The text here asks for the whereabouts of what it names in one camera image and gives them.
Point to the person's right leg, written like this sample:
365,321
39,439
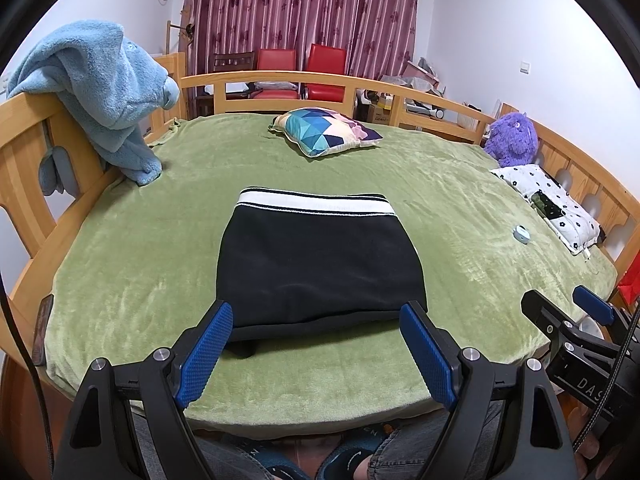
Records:
410,440

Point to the red bag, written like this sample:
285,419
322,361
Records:
627,291

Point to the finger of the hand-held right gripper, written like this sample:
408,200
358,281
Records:
537,305
592,305

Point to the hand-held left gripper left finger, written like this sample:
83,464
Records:
205,350

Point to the purple plush toy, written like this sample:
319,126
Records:
512,137

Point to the blue slipper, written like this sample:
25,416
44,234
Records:
345,460
285,465

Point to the wooden bed frame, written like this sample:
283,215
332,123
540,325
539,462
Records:
30,130

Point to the white flower-print pillow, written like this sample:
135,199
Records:
550,200

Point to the light blue small device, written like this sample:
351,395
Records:
522,234

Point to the dark wooden chair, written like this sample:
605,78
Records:
230,62

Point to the cardboard box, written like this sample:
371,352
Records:
380,107

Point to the geometric print cushion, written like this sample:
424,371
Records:
325,127

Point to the blue fleece towel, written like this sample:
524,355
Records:
95,85

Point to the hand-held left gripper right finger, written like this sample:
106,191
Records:
427,355

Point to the red chair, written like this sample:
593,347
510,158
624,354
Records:
272,67
325,72

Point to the wooden coat rack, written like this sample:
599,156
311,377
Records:
175,35

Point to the black pants with white waistband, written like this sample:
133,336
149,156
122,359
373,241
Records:
320,260

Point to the green fleece blanket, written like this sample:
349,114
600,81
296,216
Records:
150,260

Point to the person's right hand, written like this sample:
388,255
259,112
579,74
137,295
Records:
582,422

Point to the white wall switch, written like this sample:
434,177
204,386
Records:
524,66

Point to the grey hanging cloth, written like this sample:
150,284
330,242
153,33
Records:
55,170

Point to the maroon striped curtain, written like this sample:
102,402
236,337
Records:
300,5

